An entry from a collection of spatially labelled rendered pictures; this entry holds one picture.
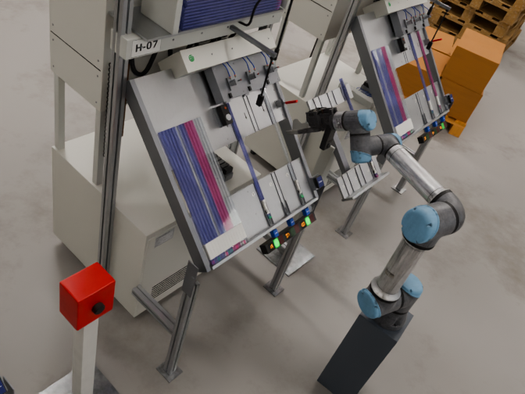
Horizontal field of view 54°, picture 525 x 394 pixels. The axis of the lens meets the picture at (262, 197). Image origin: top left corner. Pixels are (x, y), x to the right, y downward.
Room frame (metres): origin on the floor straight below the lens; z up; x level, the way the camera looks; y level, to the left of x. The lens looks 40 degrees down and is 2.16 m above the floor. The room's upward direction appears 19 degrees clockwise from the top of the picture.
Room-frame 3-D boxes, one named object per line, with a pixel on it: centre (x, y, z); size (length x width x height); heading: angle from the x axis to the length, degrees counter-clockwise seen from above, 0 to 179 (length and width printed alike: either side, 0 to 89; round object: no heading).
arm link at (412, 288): (1.44, -0.64, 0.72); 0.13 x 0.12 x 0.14; 131
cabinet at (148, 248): (1.82, 0.49, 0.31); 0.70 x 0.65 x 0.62; 151
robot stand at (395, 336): (1.44, -0.65, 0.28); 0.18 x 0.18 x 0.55; 66
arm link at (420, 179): (1.58, -0.51, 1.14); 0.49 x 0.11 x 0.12; 41
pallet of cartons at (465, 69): (4.81, -1.20, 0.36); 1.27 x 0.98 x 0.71; 157
